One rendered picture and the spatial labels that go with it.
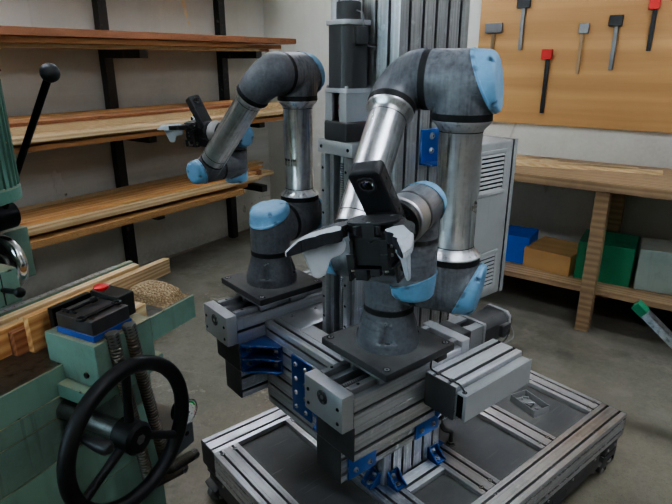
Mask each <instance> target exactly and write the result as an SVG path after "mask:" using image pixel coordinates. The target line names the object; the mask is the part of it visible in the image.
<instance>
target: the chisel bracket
mask: <svg viewBox="0 0 672 504"><path fill-rule="evenodd" d="M3 287H4V288H12V289H16V288H17V287H20V283H19V278H18V273H17V269H16V267H13V266H9V265H5V264H1V263H0V309H1V308H4V307H6V306H9V305H11V304H14V303H16V302H19V301H21V300H22V299H23V298H17V297H15V295H14V294H9V293H2V292H1V288H3Z"/></svg>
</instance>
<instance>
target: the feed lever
mask: <svg viewBox="0 0 672 504"><path fill-rule="evenodd" d="M39 74H40V76H41V78H42V79H43V81H42V84H41V87H40V90H39V93H38V96H37V99H36V102H35V105H34V108H33V112H32V115H31V118H30V121H29V124H28V127H27V130H26V133H25V136H24V139H23V142H22V145H21V148H20V151H19V154H18V157H17V160H16V164H17V169H18V174H19V176H20V173H21V170H22V167H23V164H24V161H25V158H26V155H27V152H28V150H29V147H30V144H31V141H32V138H33V135H34V132H35V129H36V126H37V123H38V120H39V117H40V114H41V111H42V108H43V105H44V102H45V99H46V96H47V94H48V91H49V88H50V85H51V83H54V82H56V81H58V80H59V78H60V75H61V73H60V70H59V68H58V67H57V66H56V65H55V64H53V63H44V64H43V65H41V66H40V68H39ZM20 222H21V214H20V211H19V209H18V207H17V206H16V205H15V204H14V203H13V202H12V203H9V204H6V205H4V206H0V231H3V230H6V229H10V228H14V227H17V226H19V224H20Z"/></svg>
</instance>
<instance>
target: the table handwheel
mask: <svg viewBox="0 0 672 504"><path fill-rule="evenodd" d="M147 370H150V371H156V372H159V373H161V374H162V375H163V376H164V377H165V378H166V379H167V380H168V382H169V383H170V385H171V388H172V391H173V395H174V405H175V407H174V419H173V424H172V428H171V430H160V431H157V430H151V426H150V424H149V423H147V422H145V421H143V420H140V419H137V418H135V416H134V408H133V400H132V386H131V375H132V374H135V373H138V372H141V371H147ZM120 382H121V387H122V396H123V411H124V417H122V418H121V419H117V418H115V417H112V416H109V415H107V414H104V413H102V412H99V411H97V410H95V409H96V408H97V406H98V405H99V403H100V402H101V401H102V400H103V398H104V397H105V396H106V395H107V394H108V393H109V392H110V391H111V390H112V389H113V388H114V387H115V386H116V385H117V384H118V383H120ZM56 415H57V417H58V418H60V419H63V420H65V421H68V423H67V425H66V427H65V430H64V433H63V435H62V439H61V442H60V446H59V450H58V456H57V465H56V476H57V484H58V489H59V493H60V495H61V498H62V500H63V502H64V503H65V504H140V503H141V502H143V501H144V500H145V499H146V498H147V497H148V496H149V495H150V494H151V493H152V492H153V491H154V490H155V488H156V487H157V486H158V485H159V483H160V482H161V481H162V479H163V478H164V477H165V475H166V474H167V472H168V470H169V469H170V467H171V465H172V464H173V462H174V460H175V458H176V456H177V454H178V451H179V449H180V447H181V444H182V441H183V438H184V435H185V431H186V427H187V422H188V415H189V395H188V389H187V385H186V382H185V379H184V377H183V375H182V373H181V372H180V370H179V369H178V368H177V367H176V366H175V365H174V364H173V363H172V362H171V361H169V360H168V359H166V358H163V357H161V356H157V355H140V356H135V357H132V358H129V359H127V360H125V361H122V362H120V363H119V364H117V365H115V366H114V367H112V368H111V369H109V370H108V371H107V372H105V373H104V374H103V375H102V376H101V377H100V378H98V379H97V380H96V381H95V382H94V384H93V385H92V386H91V387H90V388H89V389H88V390H87V392H86V393H85V394H84V395H83V397H82V398H81V400H80V401H79V403H75V402H72V401H70V400H64V401H62V402H61V403H60V404H59V405H58V407H57V410H56ZM85 429H87V430H90V431H92V432H94V433H97V434H99V435H102V436H104V437H107V438H109V439H110V440H111V441H113V444H114V449H115V450H114V451H113V452H112V454H111V455H110V457H109V458H108V460H107V461H106V463H105V464H104V466H103V467H102V469H101V470H100V471H99V473H98V474H97V476H96V477H95V478H94V480H93V481H92V482H91V484H90V485H89V486H88V488H87V489H86V490H85V492H84V493H82V492H81V490H80V488H79V485H78V482H77V477H76V460H77V453H78V448H79V444H80V440H81V437H82V435H83V432H84V430H85ZM153 439H168V441H167V443H166V446H165V448H164V450H163V452H162V454H161V456H160V458H159V460H158V461H157V463H156V464H155V466H154V467H153V469H152V470H151V471H150V473H149V474H148V475H147V476H146V478H145V479H144V480H143V481H142V482H141V483H140V484H139V485H138V486H137V487H136V488H134V489H133V490H132V491H131V492H129V493H128V494H127V495H125V496H123V497H122V498H120V499H118V500H115V501H112V502H109V503H95V502H92V501H91V499H92V498H93V496H94V495H95V493H96V492H97V490H98V489H99V487H100V486H101V485H102V483H103V482H104V480H105V479H106V477H107V476H108V475H109V473H110V472H111V471H112V469H113V468H114V466H115V465H116V464H117V462H118V461H119V460H120V458H121V457H122V456H123V454H124V453H126V454H128V455H131V456H135V455H138V454H139V453H141V452H142V451H143V450H144V449H145V448H146V447H147V445H148V444H149V442H150V440H153Z"/></svg>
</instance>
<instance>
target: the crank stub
mask: <svg viewBox="0 0 672 504"><path fill-rule="evenodd" d="M80 442H81V443H82V444H83V445H85V446H86V447H87V448H89V449H90V450H92V451H94V452H95V453H97V454H100V455H103V456H107V455H109V454H111V453H112V452H113V450H114V444H113V441H111V440H109V439H107V438H105V437H101V436H97V435H92V434H87V433H86V434H84V435H83V436H82V437H81V440H80Z"/></svg>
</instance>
